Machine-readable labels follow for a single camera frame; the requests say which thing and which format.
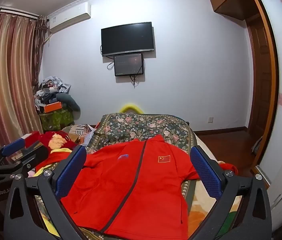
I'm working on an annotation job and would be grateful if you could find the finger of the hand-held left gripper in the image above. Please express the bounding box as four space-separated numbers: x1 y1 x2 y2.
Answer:
0 137 27 167
0 145 49 183

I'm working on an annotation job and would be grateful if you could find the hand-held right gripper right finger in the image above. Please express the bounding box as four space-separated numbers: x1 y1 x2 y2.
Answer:
190 145 272 240

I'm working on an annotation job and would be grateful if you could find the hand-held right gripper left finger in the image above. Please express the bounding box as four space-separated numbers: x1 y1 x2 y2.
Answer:
3 145 91 240

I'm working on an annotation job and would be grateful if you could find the red zip jacket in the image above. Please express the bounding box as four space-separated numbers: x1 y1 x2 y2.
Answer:
61 134 238 239

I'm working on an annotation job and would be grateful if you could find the pile of clothes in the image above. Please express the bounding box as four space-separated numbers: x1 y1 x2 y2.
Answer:
34 75 81 114

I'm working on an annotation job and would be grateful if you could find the red garment with yellow trim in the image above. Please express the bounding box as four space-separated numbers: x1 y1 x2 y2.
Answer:
34 148 78 179

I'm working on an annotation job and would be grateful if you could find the red plush toy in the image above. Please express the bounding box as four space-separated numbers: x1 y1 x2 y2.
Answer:
38 130 77 154

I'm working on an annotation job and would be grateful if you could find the bed with white sheet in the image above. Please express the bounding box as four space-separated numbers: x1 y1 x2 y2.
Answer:
192 131 220 163

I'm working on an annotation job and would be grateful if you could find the green patterned cloth cover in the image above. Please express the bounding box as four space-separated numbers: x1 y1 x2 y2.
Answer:
40 109 73 132

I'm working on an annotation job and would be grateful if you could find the cartoon print blanket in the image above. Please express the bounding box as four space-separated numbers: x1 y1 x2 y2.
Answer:
31 177 244 240

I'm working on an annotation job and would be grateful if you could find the patterned paper bag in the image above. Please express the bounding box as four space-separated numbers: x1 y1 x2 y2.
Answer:
68 123 99 147

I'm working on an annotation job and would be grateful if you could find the orange box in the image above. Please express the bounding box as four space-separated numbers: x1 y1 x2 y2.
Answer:
44 102 63 113

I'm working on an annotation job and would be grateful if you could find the grey cloth bag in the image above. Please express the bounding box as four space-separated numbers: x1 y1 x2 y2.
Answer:
251 135 264 154

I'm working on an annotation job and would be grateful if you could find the striped brown curtain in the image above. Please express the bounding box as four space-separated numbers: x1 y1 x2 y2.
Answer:
0 11 47 143

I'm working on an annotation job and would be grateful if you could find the dark floral blanket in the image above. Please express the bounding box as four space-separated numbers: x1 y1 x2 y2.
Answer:
85 112 198 205

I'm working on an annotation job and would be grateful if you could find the yellow curved tube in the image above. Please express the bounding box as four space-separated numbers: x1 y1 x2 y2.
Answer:
120 102 144 113

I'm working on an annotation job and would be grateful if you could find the white air conditioner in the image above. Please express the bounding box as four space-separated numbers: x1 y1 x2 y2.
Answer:
47 2 92 33

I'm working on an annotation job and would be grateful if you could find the small black wall monitor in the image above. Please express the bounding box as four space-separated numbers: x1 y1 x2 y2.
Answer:
114 53 144 77

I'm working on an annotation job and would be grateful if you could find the curtain rail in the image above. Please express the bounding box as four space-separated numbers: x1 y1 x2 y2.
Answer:
0 6 47 20

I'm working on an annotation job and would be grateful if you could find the large black wall television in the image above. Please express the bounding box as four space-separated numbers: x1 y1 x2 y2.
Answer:
101 22 155 57

